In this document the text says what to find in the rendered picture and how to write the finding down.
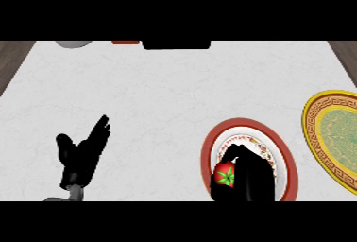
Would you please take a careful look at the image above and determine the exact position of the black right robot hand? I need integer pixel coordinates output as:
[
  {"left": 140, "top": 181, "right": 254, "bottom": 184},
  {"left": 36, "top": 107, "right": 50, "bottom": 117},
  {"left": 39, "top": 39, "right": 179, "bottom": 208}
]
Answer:
[{"left": 210, "top": 143, "right": 278, "bottom": 202}]

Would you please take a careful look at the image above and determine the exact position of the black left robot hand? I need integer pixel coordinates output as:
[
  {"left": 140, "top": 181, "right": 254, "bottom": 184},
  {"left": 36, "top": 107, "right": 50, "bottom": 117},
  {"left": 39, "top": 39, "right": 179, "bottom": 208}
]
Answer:
[{"left": 55, "top": 113, "right": 114, "bottom": 191}]

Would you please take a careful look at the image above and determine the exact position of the red tomato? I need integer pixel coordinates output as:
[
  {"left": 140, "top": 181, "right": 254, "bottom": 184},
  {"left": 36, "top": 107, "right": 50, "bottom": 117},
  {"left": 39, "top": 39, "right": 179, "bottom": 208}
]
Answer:
[{"left": 214, "top": 160, "right": 238, "bottom": 189}]

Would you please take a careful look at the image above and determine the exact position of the red-rimmed white plate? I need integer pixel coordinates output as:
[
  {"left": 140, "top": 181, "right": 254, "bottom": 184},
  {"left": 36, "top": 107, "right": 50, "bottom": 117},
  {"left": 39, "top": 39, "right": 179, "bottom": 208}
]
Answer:
[{"left": 199, "top": 117, "right": 300, "bottom": 202}]

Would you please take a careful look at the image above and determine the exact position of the yellow-rimmed green plate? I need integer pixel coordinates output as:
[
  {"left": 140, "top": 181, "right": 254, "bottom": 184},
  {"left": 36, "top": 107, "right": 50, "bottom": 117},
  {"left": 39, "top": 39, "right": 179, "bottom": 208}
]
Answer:
[{"left": 300, "top": 89, "right": 357, "bottom": 196}]

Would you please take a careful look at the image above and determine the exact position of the grey round object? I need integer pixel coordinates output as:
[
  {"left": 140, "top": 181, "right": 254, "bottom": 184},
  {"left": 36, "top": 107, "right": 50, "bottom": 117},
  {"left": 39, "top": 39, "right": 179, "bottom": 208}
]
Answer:
[{"left": 55, "top": 40, "right": 95, "bottom": 49}]

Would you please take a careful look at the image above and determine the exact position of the black appliance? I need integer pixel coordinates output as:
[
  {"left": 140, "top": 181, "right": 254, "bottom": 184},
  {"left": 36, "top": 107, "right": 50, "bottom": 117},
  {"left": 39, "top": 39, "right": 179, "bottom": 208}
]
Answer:
[{"left": 140, "top": 40, "right": 213, "bottom": 51}]

